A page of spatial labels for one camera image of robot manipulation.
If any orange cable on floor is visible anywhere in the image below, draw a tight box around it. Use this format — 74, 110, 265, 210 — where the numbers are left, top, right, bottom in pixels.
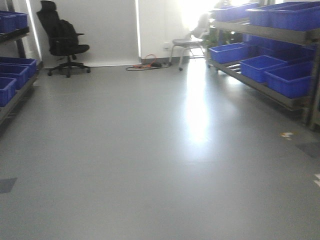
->
125, 53, 171, 72

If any right metal shelf rack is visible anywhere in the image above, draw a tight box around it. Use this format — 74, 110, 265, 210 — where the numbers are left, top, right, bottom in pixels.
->
210, 18, 320, 130

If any blue bin upper left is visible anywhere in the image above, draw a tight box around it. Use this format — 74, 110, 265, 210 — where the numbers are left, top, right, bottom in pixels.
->
0, 10, 28, 34

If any blue bin lower right far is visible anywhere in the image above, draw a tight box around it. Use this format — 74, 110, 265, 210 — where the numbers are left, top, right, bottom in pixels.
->
209, 42, 249, 64

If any blue bin upper right near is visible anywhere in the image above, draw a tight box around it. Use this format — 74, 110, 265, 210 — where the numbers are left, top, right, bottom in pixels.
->
246, 1, 320, 32

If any blue bin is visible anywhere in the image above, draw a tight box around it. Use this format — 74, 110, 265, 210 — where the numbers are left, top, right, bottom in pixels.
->
0, 57, 37, 79
0, 64, 29, 90
265, 61, 313, 99
210, 2, 259, 22
0, 77, 17, 107
239, 55, 288, 83
246, 1, 320, 32
209, 42, 249, 64
0, 10, 28, 34

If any blue bin lower left near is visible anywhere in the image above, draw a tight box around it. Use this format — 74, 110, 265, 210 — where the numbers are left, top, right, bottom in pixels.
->
0, 77, 17, 107

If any blue bin lower left far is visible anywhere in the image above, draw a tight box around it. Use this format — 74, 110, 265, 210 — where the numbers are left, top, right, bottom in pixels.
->
0, 57, 37, 79

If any blue bin lower right near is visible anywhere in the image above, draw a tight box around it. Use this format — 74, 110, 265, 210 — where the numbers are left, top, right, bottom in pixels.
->
265, 61, 313, 99

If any metal shelf rack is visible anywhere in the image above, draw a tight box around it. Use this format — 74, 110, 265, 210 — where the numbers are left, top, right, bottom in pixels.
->
0, 27, 38, 123
210, 18, 320, 130

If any black office chair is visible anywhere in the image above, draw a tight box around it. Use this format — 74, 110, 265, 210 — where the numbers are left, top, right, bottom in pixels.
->
36, 0, 91, 78

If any left metal shelf rack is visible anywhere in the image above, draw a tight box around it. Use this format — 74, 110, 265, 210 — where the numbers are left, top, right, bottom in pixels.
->
0, 27, 38, 123

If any blue bin lower right middle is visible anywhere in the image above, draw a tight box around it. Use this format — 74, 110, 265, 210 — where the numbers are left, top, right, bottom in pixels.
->
239, 55, 288, 83

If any blue bin lower left middle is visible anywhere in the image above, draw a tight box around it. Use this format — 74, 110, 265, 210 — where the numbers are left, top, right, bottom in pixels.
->
0, 64, 29, 90

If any grey metal chair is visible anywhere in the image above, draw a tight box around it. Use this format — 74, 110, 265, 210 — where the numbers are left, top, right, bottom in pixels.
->
168, 12, 210, 71

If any blue bin upper right far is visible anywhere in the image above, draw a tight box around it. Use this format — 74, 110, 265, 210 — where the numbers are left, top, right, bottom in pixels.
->
210, 2, 259, 22

